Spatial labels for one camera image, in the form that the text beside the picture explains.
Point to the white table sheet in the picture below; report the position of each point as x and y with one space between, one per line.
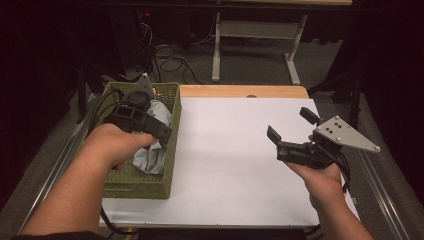
233 160

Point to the light blue cloth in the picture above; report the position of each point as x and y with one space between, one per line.
155 160

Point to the green woven basket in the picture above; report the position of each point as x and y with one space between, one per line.
136 186

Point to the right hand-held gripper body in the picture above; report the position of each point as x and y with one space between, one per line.
343 135

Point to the white metal desk frame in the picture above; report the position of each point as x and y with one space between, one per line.
256 30

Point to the person's left hand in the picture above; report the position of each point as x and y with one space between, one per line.
113 143

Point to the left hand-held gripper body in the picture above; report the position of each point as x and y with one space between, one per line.
128 115

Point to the person's right hand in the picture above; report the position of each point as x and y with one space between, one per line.
325 181

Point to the black stand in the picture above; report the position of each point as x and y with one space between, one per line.
81 90
353 96

